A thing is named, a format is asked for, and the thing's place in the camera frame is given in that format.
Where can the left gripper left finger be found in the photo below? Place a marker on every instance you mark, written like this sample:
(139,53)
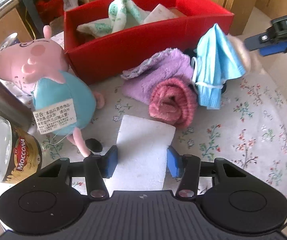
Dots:
(96,168)

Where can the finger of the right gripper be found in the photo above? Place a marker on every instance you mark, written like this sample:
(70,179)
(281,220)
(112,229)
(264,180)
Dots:
(273,49)

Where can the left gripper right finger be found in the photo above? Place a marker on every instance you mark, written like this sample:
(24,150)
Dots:
(187,168)

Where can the light blue face mask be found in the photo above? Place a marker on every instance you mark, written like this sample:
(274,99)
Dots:
(216,62)

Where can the mint green towel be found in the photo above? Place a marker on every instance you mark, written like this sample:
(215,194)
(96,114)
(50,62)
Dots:
(122,14)

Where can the pink knitted sock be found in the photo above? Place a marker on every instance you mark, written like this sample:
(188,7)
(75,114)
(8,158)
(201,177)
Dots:
(173,103)

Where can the pink pig plush toy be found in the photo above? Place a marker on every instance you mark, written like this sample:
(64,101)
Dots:
(63,103)

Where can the glass Moccona coffee jar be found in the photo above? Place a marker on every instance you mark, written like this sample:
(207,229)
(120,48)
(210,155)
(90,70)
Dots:
(20,153)

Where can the purple fleece cloth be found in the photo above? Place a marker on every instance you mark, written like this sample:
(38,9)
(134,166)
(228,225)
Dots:
(140,81)

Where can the stainless steel thermos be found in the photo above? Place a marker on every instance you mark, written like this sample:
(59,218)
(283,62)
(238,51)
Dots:
(14,110)

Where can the red cardboard box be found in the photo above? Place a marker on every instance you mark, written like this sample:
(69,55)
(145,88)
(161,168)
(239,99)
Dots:
(98,59)

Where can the blue drink can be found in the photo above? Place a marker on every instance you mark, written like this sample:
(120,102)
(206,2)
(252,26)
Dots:
(9,41)

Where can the red and white bag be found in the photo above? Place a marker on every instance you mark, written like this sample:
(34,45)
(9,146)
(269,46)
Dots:
(49,10)

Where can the wooden TV cabinet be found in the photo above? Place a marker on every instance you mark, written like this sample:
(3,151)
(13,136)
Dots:
(12,20)

